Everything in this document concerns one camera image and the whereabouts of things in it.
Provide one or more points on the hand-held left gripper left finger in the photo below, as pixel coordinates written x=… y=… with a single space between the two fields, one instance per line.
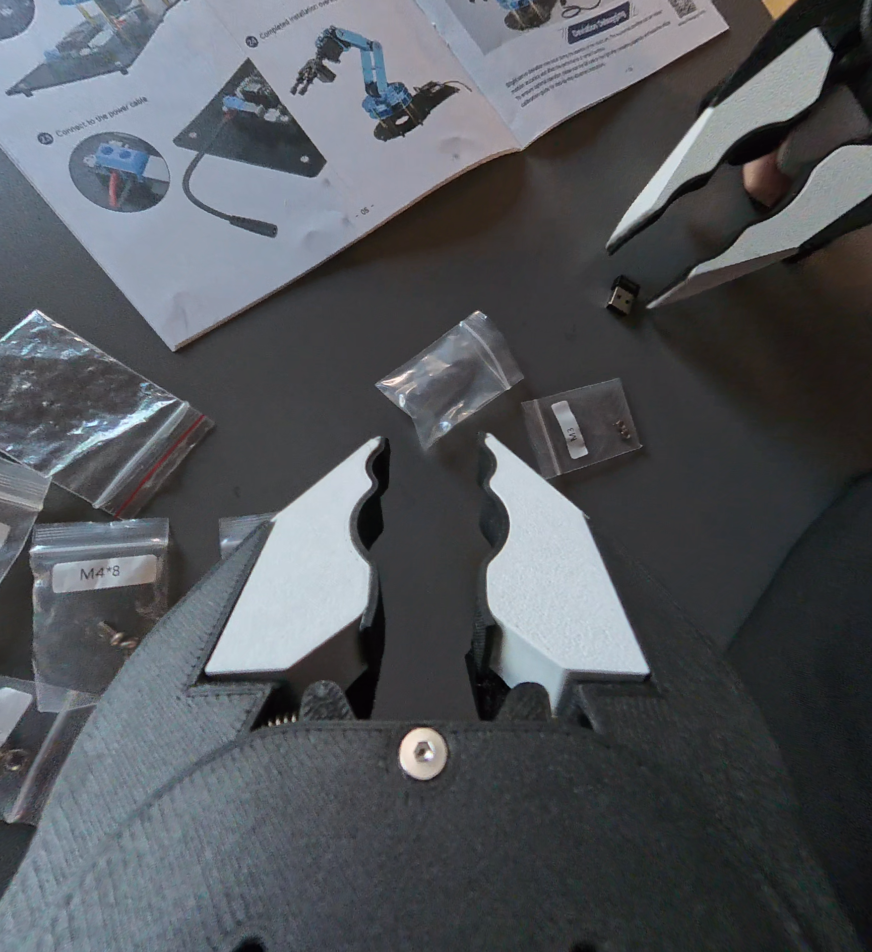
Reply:
x=294 y=595

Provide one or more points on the person's dark clothing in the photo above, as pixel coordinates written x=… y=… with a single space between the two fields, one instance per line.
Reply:
x=830 y=706

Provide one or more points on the clear bag with red stripe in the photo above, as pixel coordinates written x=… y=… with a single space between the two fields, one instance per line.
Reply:
x=71 y=401

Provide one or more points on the clear labelled nut bag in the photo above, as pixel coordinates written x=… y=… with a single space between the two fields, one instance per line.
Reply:
x=592 y=431

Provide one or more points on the clear zip bag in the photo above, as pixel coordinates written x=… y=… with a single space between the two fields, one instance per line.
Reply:
x=443 y=387

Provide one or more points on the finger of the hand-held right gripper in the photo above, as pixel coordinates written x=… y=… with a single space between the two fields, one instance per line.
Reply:
x=778 y=216
x=741 y=104

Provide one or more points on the pile of small clear bags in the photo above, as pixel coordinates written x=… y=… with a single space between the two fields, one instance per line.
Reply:
x=101 y=617

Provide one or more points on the dark grey desk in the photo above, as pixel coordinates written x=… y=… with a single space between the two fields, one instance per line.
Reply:
x=317 y=387

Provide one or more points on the person's right hand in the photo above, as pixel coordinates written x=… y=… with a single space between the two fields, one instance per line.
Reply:
x=760 y=182

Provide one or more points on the open instruction manual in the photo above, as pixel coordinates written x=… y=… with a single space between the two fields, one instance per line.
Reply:
x=257 y=186

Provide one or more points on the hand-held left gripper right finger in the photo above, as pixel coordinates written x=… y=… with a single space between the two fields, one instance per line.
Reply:
x=555 y=587

